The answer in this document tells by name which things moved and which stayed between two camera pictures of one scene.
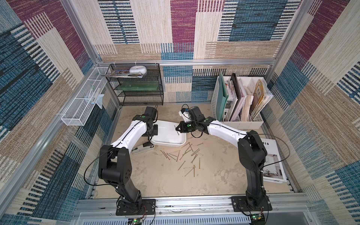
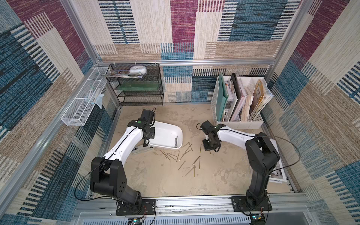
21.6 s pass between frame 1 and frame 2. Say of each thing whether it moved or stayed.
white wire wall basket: stayed
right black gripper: moved
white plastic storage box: stayed
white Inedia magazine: stayed
